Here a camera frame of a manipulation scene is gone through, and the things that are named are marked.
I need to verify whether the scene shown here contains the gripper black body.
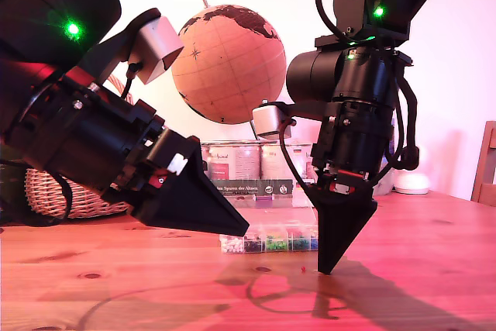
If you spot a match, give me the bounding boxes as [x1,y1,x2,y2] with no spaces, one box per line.
[312,102,394,195]
[7,74,191,212]

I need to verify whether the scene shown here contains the large clear water bottle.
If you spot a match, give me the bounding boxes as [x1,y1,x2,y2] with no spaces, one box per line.
[374,113,396,197]

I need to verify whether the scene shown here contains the tin can with white label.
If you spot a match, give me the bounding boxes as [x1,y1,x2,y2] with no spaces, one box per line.
[298,144,314,181]
[260,145,301,181]

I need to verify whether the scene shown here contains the tin can with red label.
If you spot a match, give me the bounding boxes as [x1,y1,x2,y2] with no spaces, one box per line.
[201,144,260,181]

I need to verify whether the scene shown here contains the clear plastic pin organizer box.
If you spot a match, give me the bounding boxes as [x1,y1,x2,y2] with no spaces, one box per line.
[219,195,320,255]

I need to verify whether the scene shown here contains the cardboard can tray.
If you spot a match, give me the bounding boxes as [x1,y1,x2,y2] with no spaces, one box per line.
[211,178,315,209]

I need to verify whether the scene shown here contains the dark pet food bag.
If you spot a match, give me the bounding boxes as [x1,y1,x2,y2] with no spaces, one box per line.
[0,148,28,227]

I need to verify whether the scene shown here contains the wooden chair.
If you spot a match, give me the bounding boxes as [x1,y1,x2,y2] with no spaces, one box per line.
[469,121,496,208]

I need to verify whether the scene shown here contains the cork globe on stand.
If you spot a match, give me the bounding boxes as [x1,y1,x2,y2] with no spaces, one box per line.
[171,0,288,146]

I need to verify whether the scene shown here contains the black cable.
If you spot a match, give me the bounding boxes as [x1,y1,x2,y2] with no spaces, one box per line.
[277,119,319,208]
[315,0,360,43]
[0,159,73,228]
[119,62,141,102]
[381,51,420,187]

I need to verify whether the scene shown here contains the small white round camera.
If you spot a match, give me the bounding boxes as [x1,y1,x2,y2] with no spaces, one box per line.
[393,144,430,195]

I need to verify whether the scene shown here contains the wicker basket with handle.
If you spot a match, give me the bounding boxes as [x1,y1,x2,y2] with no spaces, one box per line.
[25,74,135,219]

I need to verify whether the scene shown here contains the arm grey camera box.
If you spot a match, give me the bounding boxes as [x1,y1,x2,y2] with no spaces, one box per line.
[252,100,330,141]
[77,7,185,87]

